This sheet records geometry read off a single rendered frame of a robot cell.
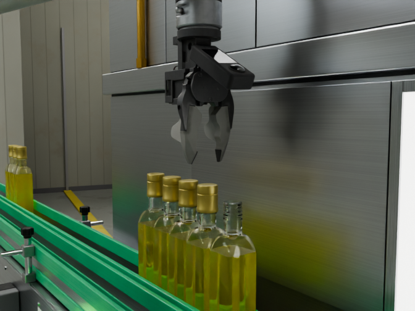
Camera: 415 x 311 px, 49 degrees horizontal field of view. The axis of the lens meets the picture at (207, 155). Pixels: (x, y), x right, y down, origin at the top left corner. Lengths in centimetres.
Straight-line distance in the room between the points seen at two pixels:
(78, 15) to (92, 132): 192
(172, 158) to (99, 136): 695
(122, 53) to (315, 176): 78
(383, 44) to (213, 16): 25
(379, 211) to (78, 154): 748
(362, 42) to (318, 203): 25
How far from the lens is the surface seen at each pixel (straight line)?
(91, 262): 107
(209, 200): 74
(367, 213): 70
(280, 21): 85
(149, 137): 121
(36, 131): 793
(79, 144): 801
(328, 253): 75
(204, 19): 74
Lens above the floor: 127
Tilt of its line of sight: 5 degrees down
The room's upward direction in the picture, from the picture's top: straight up
